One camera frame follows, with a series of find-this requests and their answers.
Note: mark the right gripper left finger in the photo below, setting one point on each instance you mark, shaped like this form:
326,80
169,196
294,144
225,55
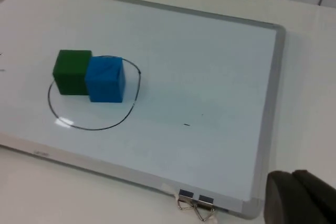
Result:
286,200

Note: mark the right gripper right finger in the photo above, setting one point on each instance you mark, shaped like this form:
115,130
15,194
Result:
323,195

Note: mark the blue cube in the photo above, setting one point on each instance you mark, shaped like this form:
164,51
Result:
103,82

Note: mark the green cube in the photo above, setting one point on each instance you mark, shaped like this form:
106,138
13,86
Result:
69,73

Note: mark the metal binder clip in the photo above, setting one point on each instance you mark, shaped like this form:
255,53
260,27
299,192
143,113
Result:
186,197
205,205

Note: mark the grey-framed whiteboard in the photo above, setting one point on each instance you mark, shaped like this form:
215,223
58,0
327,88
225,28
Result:
183,77

